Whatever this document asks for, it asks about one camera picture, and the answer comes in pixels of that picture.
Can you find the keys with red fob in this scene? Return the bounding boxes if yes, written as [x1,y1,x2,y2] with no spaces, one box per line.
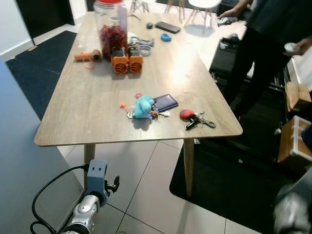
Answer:
[179,109,216,131]

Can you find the person's left hand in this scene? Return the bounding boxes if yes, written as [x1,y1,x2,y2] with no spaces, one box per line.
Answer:
[294,38,312,56]

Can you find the person's right hand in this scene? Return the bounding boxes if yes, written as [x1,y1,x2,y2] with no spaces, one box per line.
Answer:
[228,8,246,20]

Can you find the small orange key tag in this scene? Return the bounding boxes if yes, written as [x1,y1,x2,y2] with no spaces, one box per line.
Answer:
[120,101,135,118]

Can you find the dark blue card wallet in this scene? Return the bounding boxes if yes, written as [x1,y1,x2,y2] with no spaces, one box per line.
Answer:
[152,94,179,112]

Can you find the light wooden table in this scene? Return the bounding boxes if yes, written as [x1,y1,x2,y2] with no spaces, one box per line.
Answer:
[34,11,243,198]

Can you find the black floor mat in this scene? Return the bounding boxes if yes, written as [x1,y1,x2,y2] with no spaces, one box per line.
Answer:
[170,117,312,234]

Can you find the orange and black device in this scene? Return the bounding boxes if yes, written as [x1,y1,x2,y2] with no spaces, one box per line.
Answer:
[128,47,144,74]
[112,47,129,74]

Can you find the dark blue carpet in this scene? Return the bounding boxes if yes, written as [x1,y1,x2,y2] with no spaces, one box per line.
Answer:
[6,30,78,120]

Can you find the wooden crate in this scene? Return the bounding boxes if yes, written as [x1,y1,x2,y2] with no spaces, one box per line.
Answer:
[278,116,312,171]

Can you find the grey metal clamp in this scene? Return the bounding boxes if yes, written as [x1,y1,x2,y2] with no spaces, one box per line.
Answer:
[128,33,155,55]

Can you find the small wooden box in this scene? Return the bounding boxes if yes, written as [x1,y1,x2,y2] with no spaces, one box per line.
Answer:
[286,82,312,112]

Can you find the clear jar with red lid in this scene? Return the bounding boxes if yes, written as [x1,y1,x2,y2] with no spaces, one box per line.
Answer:
[94,0,128,48]

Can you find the black wheeled cart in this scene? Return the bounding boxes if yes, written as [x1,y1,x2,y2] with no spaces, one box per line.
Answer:
[210,34,293,93]

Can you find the black smartphone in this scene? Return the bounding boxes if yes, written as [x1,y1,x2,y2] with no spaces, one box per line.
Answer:
[155,21,181,34]

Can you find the black door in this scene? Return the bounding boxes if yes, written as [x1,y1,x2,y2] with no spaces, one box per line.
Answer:
[16,0,75,39]

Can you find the white chair with wooden legs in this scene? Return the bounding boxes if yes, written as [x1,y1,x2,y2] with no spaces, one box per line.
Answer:
[188,0,222,27]
[132,0,149,13]
[166,0,186,13]

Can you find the person in dark clothes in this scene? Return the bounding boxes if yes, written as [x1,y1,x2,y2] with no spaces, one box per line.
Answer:
[217,0,312,117]

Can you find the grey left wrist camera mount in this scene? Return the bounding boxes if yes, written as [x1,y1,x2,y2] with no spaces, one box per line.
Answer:
[87,160,109,203]

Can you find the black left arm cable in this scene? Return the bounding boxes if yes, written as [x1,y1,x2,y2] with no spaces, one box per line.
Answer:
[30,165,91,234]

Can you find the light blue plush keychain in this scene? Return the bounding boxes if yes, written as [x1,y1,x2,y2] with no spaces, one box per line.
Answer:
[133,95,156,118]

